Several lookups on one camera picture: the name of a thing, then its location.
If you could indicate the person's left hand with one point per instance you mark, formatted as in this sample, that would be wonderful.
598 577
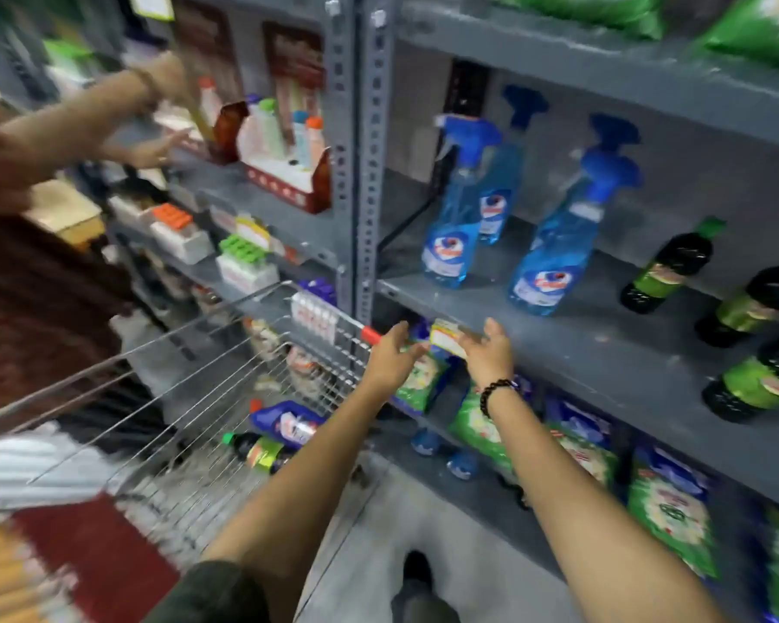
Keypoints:
386 366

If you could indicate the person's right hand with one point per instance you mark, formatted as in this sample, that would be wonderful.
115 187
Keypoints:
493 363

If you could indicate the person's left thumb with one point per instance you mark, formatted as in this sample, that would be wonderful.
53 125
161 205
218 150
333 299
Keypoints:
415 351

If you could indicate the person's right thumb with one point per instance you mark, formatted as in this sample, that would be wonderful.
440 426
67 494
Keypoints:
470 347

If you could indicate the yellow white shelf price label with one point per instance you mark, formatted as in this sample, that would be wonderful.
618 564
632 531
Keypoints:
448 337

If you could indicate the person's left forearm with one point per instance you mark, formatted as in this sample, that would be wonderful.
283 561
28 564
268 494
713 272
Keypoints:
298 486

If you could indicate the person's right forearm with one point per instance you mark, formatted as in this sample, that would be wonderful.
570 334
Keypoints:
591 519

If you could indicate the blue bottle cap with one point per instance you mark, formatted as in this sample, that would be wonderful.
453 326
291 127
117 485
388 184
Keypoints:
425 442
462 465

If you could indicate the white red cart placard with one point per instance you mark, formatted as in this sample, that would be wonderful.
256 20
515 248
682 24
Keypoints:
313 317

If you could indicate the blue spray cleaner bottle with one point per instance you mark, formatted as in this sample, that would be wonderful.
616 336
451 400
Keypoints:
503 181
565 246
454 220

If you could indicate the blue toilet cleaner bottle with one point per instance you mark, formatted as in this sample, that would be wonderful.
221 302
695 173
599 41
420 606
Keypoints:
289 422

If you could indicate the grey metal shelf rack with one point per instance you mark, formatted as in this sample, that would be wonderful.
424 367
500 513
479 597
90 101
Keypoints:
623 356

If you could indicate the dark bottle with green cap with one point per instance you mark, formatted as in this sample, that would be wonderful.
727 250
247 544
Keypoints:
259 450

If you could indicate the white box with green caps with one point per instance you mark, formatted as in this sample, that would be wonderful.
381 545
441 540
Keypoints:
246 262

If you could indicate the dark green cleaner bottle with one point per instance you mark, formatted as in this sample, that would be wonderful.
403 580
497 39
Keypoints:
753 304
665 265
759 382

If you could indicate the person's black shoe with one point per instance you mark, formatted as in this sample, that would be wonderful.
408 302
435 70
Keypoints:
418 569

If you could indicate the red display box of bottles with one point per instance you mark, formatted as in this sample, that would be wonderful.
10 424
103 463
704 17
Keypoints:
285 162

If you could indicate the white box with orange caps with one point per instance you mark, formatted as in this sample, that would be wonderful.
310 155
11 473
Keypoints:
178 230

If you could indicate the person's dark green sleeve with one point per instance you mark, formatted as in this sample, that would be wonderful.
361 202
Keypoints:
211 593

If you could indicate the large green packet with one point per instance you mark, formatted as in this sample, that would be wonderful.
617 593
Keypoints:
759 25
591 9

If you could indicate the brown cardboard box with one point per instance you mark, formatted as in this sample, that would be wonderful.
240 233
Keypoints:
65 210

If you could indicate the striped red white cloth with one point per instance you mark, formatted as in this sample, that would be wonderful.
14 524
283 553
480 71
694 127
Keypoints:
52 544

